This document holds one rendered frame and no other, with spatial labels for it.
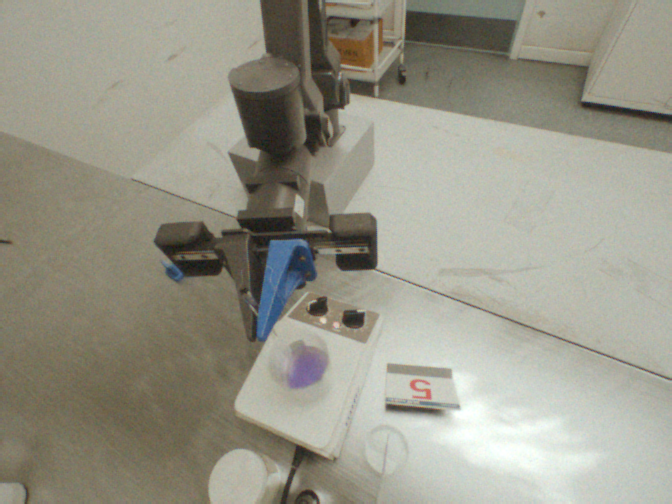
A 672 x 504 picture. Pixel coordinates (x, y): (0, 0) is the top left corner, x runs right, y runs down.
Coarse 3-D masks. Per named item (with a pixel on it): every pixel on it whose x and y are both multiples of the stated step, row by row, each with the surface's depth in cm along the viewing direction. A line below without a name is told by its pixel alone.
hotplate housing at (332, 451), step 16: (288, 320) 46; (336, 336) 44; (368, 352) 43; (352, 384) 41; (352, 400) 41; (240, 416) 40; (272, 432) 41; (336, 432) 38; (304, 448) 40; (336, 448) 38
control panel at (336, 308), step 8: (312, 296) 52; (320, 296) 52; (304, 304) 50; (328, 304) 51; (336, 304) 51; (344, 304) 51; (296, 312) 48; (304, 312) 48; (328, 312) 49; (336, 312) 49; (368, 312) 50; (296, 320) 47; (304, 320) 47; (312, 320) 47; (328, 320) 47; (336, 320) 47; (368, 320) 48; (376, 320) 48; (320, 328) 46; (328, 328) 46; (336, 328) 46; (344, 328) 46; (360, 328) 46; (368, 328) 47; (344, 336) 45; (352, 336) 45; (360, 336) 45; (368, 336) 45
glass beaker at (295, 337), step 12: (288, 336) 36; (300, 336) 37; (312, 336) 36; (276, 348) 35; (288, 348) 38; (324, 348) 36; (276, 360) 36; (276, 372) 35; (324, 372) 33; (276, 384) 32; (312, 384) 32; (324, 384) 34; (300, 396) 34; (312, 396) 35; (324, 396) 37
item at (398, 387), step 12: (396, 384) 45; (408, 384) 45; (420, 384) 45; (432, 384) 45; (444, 384) 45; (396, 396) 43; (408, 396) 43; (420, 396) 43; (432, 396) 43; (444, 396) 43
